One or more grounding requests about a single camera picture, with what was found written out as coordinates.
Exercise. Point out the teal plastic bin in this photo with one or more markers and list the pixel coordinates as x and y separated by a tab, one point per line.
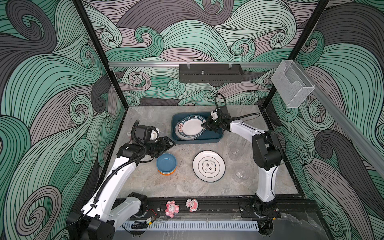
206	138

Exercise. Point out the black perforated wall tray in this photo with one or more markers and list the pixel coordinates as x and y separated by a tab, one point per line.
211	74

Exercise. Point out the pink plush pig figure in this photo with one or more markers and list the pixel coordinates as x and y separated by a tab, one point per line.
171	209

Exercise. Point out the blue shallow bowl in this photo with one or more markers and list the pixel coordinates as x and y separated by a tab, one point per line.
166	163

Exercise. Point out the aluminium wall rail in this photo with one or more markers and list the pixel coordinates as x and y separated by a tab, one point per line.
152	64

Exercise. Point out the black left rear frame post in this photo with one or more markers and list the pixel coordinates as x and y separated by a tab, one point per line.
95	41

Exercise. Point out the white plate dark green rim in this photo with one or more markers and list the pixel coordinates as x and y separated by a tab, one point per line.
190	127

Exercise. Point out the clear acrylic wall holder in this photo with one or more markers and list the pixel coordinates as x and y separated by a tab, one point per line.
292	83

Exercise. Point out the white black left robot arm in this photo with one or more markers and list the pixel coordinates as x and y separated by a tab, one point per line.
99	218

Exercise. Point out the clear plastic cup far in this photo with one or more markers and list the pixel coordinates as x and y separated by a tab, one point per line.
236	151

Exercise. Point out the white slotted cable duct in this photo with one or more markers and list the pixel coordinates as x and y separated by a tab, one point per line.
209	225

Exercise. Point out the pink white small figure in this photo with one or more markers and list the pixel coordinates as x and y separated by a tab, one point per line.
192	204

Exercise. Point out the clear plastic cup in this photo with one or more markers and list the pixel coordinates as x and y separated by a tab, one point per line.
236	151
242	173

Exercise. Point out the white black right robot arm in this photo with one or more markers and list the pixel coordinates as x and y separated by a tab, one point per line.
266	148

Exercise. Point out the black right rear frame post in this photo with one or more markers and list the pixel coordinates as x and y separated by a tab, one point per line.
310	25

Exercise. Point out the black frame post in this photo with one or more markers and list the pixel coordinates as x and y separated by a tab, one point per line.
95	41
310	25

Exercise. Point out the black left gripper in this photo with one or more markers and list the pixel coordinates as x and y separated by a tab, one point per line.
163	148

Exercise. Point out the orange shallow bowl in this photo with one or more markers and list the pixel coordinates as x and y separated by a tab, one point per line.
167	173

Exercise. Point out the clear plastic cup near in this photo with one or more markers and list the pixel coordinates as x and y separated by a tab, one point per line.
242	173

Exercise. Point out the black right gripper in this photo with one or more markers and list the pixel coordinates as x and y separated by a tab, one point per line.
208	123

